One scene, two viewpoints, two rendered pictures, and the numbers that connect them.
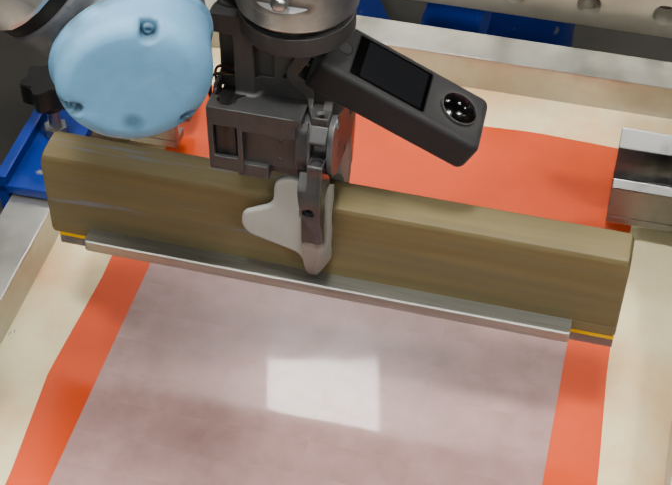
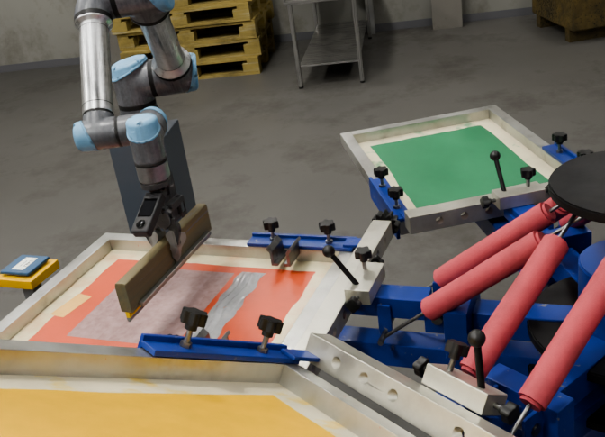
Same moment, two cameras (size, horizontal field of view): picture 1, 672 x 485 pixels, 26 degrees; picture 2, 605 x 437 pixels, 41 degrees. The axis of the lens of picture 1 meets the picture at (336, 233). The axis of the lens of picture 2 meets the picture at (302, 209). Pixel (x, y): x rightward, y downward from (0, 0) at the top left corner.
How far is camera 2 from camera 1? 2.15 m
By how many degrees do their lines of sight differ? 79
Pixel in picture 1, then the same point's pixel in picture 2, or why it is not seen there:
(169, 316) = (209, 277)
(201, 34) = (76, 134)
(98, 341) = (203, 268)
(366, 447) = (147, 312)
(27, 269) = (227, 250)
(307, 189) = not seen: hidden behind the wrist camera
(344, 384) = (170, 307)
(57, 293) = (224, 260)
